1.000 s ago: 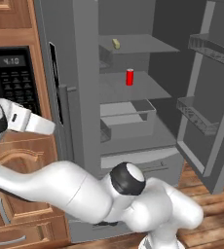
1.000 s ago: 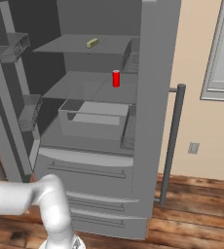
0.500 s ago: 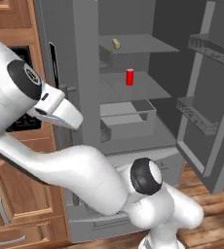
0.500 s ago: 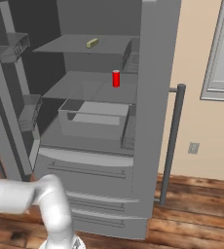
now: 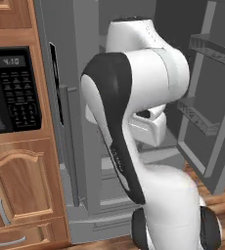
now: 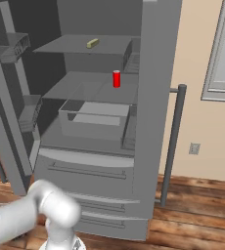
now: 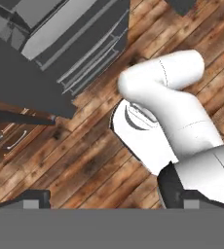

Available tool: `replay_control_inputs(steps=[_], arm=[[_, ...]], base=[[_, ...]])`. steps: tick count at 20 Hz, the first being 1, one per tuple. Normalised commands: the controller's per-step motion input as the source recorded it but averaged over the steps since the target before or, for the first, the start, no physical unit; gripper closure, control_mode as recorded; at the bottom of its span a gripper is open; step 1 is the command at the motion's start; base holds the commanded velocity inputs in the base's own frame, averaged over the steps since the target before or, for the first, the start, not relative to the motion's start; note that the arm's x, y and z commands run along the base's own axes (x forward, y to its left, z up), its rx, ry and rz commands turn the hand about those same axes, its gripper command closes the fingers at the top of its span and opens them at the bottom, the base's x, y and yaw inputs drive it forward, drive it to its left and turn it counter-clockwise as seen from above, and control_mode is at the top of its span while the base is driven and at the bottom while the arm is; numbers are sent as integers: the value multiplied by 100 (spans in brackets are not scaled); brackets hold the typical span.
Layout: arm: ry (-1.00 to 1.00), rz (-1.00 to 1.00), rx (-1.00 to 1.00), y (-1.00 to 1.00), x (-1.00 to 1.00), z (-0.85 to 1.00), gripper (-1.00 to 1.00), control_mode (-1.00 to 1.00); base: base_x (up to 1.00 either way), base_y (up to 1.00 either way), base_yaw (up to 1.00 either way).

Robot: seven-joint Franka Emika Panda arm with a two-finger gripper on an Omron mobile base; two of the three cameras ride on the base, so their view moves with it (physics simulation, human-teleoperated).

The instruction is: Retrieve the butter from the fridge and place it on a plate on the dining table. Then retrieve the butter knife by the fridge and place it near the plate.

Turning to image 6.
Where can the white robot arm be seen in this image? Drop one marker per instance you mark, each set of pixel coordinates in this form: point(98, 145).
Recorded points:
point(55, 208)

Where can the clear fridge crisper drawer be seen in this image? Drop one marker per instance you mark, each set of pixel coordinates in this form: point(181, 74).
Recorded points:
point(95, 120)

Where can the grey fridge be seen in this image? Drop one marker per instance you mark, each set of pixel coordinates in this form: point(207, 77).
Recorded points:
point(85, 114)

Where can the grey fridge shelf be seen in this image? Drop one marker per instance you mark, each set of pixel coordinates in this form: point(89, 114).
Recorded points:
point(85, 45)
point(91, 88)

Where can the yellow butter stick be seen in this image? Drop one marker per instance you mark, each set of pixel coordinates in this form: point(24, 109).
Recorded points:
point(92, 43)

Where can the grey fridge door with bins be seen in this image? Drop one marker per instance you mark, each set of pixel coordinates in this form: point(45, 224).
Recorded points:
point(10, 97)

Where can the red drink can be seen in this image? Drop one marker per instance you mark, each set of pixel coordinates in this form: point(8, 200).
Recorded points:
point(116, 79)

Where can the grey freezer drawer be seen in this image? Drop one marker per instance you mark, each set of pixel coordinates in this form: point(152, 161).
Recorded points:
point(112, 225)
point(85, 169)
point(101, 204)

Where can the grey framed window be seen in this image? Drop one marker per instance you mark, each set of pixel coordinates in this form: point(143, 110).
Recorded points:
point(221, 49)

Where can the grey wall socket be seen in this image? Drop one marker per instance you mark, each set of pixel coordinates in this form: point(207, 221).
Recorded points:
point(194, 148)

